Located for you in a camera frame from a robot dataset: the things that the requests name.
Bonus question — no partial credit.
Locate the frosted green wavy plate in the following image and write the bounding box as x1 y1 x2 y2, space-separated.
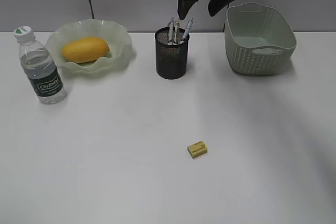
45 19 136 76

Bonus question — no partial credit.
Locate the clear plastic water bottle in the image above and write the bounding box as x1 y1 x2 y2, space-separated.
14 26 67 104

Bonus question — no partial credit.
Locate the yellow mango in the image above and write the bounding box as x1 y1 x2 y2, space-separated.
61 37 110 63

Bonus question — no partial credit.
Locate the black mesh pen holder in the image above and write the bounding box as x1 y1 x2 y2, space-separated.
154 27 190 80

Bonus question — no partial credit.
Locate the green beige ballpoint pen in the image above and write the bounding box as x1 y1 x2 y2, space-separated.
167 17 174 45

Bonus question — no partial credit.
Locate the yellow eraser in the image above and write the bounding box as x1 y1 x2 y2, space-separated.
187 141 208 158

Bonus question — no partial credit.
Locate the white grey ballpoint pen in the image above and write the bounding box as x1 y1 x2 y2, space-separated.
173 18 180 45

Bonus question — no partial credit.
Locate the green woven plastic basket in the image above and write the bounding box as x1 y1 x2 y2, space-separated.
224 3 297 76

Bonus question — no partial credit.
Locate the blue grey ballpoint pen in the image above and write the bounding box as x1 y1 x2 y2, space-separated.
180 18 193 44

